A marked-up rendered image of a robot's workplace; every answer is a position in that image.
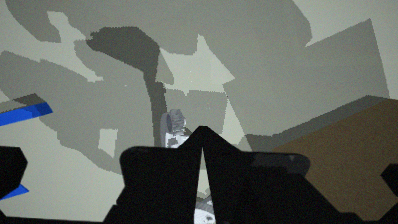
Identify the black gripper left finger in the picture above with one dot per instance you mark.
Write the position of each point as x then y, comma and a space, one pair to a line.
166, 164

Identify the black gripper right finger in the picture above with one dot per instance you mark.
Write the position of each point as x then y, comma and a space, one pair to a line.
227, 167

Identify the blue flat bar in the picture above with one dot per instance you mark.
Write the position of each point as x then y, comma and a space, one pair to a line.
25, 113

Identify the blue flat rectangular plate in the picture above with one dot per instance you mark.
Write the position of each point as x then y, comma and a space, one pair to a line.
19, 191

